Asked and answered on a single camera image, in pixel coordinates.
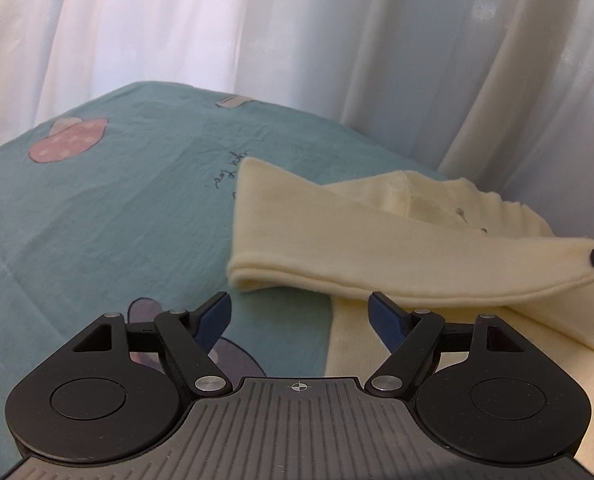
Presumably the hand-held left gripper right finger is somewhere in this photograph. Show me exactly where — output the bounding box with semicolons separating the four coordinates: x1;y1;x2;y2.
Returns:
368;291;528;402

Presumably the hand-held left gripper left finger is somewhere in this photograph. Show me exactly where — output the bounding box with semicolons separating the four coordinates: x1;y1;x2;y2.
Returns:
71;292;233;397

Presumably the cream knit baby garment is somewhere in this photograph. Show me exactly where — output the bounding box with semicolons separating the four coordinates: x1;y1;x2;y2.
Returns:
225;156;594;378

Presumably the teal mushroom print bed sheet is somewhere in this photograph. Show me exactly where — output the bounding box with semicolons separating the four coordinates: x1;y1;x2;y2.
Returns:
0;80;458;480

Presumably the cream curtain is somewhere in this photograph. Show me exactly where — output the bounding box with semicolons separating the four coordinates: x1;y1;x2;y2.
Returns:
437;0;594;177

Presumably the white sheer curtain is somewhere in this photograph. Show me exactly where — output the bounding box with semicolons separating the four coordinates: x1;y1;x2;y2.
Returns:
0;0;594;196

